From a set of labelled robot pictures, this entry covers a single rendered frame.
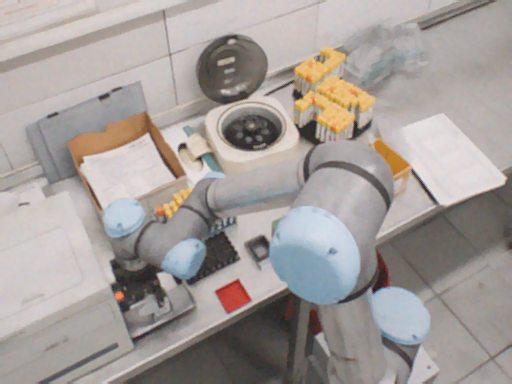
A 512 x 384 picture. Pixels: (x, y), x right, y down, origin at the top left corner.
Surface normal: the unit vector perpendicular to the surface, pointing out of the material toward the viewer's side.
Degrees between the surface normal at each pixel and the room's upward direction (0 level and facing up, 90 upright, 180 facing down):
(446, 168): 0
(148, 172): 2
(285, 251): 83
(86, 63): 90
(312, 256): 83
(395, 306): 8
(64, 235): 0
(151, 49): 90
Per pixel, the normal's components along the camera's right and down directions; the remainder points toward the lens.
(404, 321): 0.09, -0.75
